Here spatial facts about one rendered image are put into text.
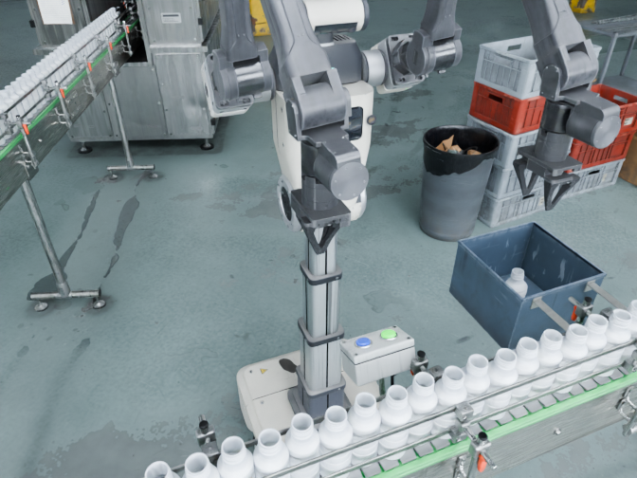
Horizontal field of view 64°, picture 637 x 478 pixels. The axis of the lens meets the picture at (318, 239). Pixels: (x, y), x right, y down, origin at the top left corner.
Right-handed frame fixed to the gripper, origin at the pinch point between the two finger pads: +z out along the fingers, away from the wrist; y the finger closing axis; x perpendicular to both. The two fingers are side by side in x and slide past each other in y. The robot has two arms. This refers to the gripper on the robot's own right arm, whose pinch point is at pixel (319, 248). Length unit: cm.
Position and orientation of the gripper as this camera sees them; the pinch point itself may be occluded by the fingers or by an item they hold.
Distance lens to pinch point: 84.7
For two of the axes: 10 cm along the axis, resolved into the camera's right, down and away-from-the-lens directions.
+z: 0.0, 8.3, 5.6
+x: 9.3, -2.1, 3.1
